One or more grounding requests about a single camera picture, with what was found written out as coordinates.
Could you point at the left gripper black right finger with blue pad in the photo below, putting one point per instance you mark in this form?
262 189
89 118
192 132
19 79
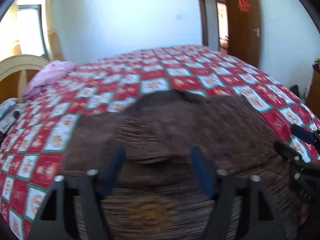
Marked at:
242 208

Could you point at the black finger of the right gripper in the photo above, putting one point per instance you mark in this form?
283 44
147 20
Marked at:
302 134

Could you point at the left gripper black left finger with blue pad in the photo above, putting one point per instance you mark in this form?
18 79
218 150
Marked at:
56 219

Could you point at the brown striped knit sweater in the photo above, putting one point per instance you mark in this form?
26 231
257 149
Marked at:
157 195

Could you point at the grey clothes on bedside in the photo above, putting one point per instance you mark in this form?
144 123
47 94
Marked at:
11 109

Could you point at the brown wooden cabinet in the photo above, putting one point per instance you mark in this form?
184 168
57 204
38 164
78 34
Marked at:
313 98

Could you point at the red white patterned bedspread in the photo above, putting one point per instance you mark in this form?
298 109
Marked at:
32 151

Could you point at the brown wooden door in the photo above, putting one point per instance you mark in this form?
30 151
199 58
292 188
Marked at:
243 43

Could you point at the red double happiness decoration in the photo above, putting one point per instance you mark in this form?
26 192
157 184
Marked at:
244 5

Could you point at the pink pillow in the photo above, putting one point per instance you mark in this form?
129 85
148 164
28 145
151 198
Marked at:
47 76

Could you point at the wooden headboard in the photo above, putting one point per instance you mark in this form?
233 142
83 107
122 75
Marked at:
16 72

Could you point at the silver door handle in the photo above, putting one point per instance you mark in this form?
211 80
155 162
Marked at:
257 32

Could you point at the window with frame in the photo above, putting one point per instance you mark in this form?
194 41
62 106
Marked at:
30 30

